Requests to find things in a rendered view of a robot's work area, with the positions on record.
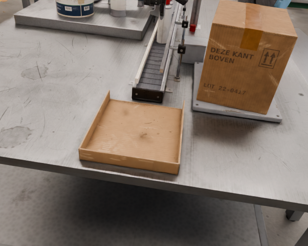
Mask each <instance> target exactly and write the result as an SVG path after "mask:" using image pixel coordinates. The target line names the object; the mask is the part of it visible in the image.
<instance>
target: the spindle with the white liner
mask: <svg viewBox="0 0 308 246"><path fill-rule="evenodd" d="M110 9H111V13H110V15H111V16H113V17H125V16H126V0H110Z"/></svg>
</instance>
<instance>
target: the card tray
mask: <svg viewBox="0 0 308 246"><path fill-rule="evenodd" d="M184 106H185V100H184V102H183V107H182V109H180V108H173V107H166V106H160V105H153V104H146V103H139V102H129V101H122V100H115V99H110V90H108V92H107V94H106V96H105V98H104V100H103V101H102V103H101V105H100V107H99V109H98V111H97V113H96V115H95V117H94V119H93V121H92V123H91V125H90V127H89V129H88V131H87V132H86V134H85V136H84V138H83V140H82V142H81V144H80V146H79V148H78V151H79V159H80V160H83V161H90V162H96V163H103V164H111V165H117V166H124V167H130V168H137V169H143V170H149V171H155V172H162V173H168V174H175V175H178V170H179V165H180V154H181V142H182V130H183V118H184Z"/></svg>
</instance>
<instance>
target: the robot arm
mask: <svg viewBox="0 0 308 246"><path fill-rule="evenodd" d="M175 1H177V2H178V3H180V4H182V5H185V4H186V3H187V2H188V0H175ZM238 2H244V3H252V4H259V5H263V6H270V7H276V8H282V9H286V8H287V7H288V5H289V4H290V2H291V0H238ZM144 5H149V6H151V7H152V8H153V9H154V10H150V14H151V15H154V16H157V17H160V20H163V18H164V16H165V8H166V0H144Z"/></svg>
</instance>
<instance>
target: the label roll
mask: <svg viewBox="0 0 308 246"><path fill-rule="evenodd" d="M55 1H56V9H57V13H58V14H59V15H62V16H65V17H72V18H81V17H88V16H91V15H93V14H94V0H55Z"/></svg>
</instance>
